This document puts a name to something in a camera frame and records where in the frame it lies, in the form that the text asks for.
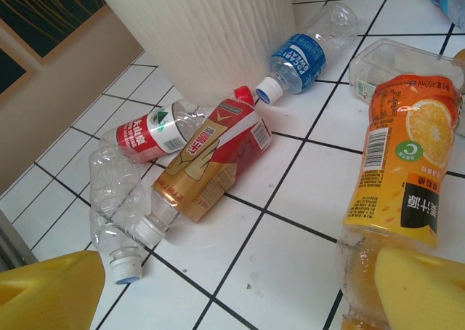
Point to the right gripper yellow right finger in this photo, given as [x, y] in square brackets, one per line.
[428, 297]

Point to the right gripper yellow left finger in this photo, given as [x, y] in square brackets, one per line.
[47, 297]

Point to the clear unlabeled white-cap bottle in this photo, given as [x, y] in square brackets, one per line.
[112, 199]

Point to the orange juice bottle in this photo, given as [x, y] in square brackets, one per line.
[399, 163]

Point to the red gold label bottle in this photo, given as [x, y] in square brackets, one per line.
[210, 155]

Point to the orange white label bottle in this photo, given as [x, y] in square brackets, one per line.
[461, 64]

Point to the blue label Pocari bottle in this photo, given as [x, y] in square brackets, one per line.
[298, 61]

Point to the cream plastic bin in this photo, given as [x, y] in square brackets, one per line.
[203, 28]

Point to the red label water bottle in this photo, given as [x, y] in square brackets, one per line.
[141, 133]

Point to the clear square green-label bottle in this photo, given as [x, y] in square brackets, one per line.
[381, 61]

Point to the aluminium side rail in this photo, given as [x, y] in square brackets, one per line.
[11, 242]

